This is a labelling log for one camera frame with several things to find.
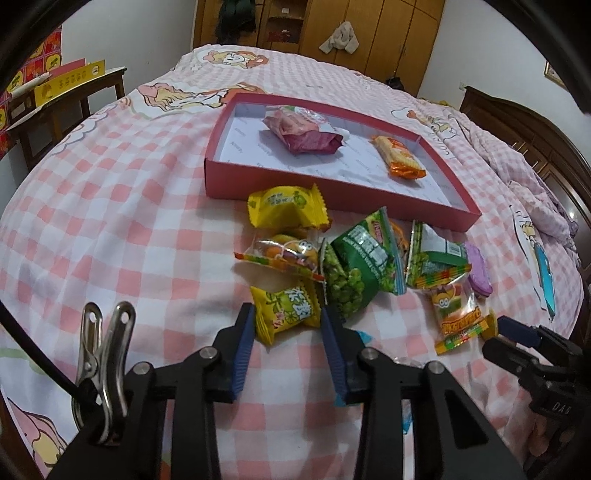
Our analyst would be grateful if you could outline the pink checkered quilt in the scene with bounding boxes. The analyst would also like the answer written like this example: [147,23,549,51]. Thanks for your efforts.
[443,104,580,252]

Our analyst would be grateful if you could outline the pink checkered printed bedsheet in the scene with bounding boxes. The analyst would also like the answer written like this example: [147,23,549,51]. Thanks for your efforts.
[0,44,585,480]

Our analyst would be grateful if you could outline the black cable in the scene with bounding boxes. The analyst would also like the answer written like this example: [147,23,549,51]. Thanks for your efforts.
[0,302,95,400]

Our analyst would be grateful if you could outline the dark hanging clothes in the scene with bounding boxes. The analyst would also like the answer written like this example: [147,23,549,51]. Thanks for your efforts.
[215,0,257,47]

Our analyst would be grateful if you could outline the metal spring clip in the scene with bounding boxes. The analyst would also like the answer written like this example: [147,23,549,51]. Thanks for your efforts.
[74,301,137,446]

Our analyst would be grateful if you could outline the small green pea packet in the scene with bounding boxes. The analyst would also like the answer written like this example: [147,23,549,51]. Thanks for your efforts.
[405,220,472,280]

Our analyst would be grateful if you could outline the large green pea packet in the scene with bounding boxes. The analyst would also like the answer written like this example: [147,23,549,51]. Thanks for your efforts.
[321,208,408,321]

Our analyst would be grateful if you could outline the maroon snack packet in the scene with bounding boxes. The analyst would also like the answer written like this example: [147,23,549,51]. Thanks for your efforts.
[263,110,345,155]

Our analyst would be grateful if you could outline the beige hanging towel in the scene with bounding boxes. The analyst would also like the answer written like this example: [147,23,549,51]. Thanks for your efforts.
[318,21,360,54]

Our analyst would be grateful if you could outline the wooden headboard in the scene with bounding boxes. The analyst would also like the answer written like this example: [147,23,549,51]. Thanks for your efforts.
[459,85,591,259]

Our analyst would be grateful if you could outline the yellow snack packet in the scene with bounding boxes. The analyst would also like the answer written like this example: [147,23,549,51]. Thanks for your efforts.
[250,279,322,346]
[248,183,333,232]

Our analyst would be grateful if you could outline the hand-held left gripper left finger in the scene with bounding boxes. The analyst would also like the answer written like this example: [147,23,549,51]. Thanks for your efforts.
[46,302,257,480]

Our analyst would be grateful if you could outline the red cardboard box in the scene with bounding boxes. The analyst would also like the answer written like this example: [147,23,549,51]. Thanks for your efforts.
[204,92,482,232]

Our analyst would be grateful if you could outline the clear jelly packet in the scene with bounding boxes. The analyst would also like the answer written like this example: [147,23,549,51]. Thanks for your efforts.
[234,233,326,283]
[414,264,498,356]

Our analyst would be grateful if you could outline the wooden side table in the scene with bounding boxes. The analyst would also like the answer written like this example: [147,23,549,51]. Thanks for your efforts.
[4,67,127,160]

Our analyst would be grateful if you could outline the framed wall picture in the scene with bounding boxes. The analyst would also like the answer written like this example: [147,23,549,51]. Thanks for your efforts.
[544,60,568,90]

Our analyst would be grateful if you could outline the red wall poster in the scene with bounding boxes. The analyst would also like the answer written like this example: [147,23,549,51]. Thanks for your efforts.
[0,25,63,155]

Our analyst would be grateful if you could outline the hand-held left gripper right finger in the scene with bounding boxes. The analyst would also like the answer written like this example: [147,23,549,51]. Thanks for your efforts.
[320,306,527,480]

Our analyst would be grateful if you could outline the orange cracker packet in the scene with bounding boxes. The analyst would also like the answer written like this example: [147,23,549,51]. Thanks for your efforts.
[373,135,426,181]

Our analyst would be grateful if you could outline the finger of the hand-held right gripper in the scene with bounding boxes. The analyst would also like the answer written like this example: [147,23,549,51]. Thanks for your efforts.
[497,316,588,371]
[482,335,542,389]

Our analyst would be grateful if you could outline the wooden wardrobe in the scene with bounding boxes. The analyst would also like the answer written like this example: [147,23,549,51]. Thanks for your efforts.
[193,0,446,97]

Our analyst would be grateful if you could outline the purple plastic snack case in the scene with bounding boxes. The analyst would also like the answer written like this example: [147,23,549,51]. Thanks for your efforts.
[464,242,494,297]

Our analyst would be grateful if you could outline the yellow cardboard box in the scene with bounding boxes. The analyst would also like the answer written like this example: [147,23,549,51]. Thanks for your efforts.
[33,60,108,108]

